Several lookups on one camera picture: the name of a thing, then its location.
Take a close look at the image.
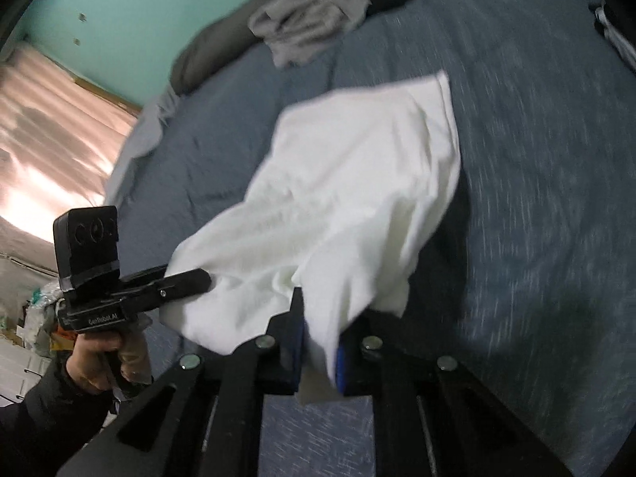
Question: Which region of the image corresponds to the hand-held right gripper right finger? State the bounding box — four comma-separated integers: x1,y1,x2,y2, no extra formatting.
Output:
335,317,572,477

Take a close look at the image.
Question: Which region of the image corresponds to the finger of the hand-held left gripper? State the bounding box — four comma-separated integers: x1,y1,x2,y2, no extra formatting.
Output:
122,265,170,289
126,268,212,309

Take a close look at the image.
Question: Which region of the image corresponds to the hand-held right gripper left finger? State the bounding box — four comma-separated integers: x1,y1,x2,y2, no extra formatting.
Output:
57,285,306,477

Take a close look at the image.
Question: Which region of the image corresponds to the white long-sleeve shirt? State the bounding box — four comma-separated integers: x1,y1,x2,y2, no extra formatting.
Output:
159,70,463,405

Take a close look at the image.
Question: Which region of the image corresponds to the person's left forearm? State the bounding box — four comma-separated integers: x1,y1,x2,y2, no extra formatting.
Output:
0,353,120,477

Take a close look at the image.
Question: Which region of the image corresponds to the person's left hand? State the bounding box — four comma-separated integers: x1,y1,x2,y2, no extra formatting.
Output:
64,330,153,391

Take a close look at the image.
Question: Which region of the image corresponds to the clear plastic bag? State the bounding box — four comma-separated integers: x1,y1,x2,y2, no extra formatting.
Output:
20,282,75,359

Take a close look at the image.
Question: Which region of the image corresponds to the pink curtain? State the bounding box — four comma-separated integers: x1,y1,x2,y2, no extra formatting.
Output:
0,42,142,274

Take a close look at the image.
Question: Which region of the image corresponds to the light grey blanket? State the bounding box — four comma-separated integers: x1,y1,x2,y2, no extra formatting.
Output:
107,79,182,204

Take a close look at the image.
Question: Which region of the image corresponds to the dark grey rolled duvet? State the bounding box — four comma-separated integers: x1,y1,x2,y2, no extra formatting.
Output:
169,0,309,95

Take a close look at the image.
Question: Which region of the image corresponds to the grey knit sweater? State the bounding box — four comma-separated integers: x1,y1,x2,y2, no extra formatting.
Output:
247,0,371,68

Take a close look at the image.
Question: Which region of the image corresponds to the wooden window frame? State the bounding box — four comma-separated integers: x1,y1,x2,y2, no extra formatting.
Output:
70,74,145,112

